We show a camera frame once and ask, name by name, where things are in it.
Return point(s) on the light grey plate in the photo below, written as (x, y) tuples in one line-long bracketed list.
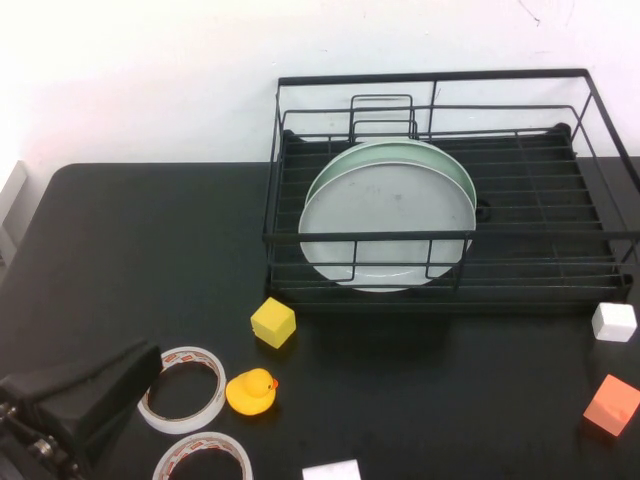
[(385, 205)]

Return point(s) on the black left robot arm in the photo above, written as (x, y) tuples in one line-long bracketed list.
[(75, 400)]

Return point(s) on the mint green plate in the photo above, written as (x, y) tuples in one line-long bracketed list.
[(390, 151)]

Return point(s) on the yellow foam cube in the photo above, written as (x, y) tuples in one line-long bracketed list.
[(272, 321)]

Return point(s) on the yellow rubber duck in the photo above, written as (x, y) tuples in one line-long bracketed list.
[(249, 395)]

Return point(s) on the black plastic drip tray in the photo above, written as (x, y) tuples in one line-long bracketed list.
[(505, 245)]

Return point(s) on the white foam block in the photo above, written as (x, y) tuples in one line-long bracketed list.
[(330, 471)]

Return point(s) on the white tape roll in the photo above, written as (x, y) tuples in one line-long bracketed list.
[(200, 440), (180, 426)]

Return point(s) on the white foam cube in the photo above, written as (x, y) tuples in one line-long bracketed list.
[(614, 322)]

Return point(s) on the orange foam cube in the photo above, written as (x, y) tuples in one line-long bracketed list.
[(609, 405)]

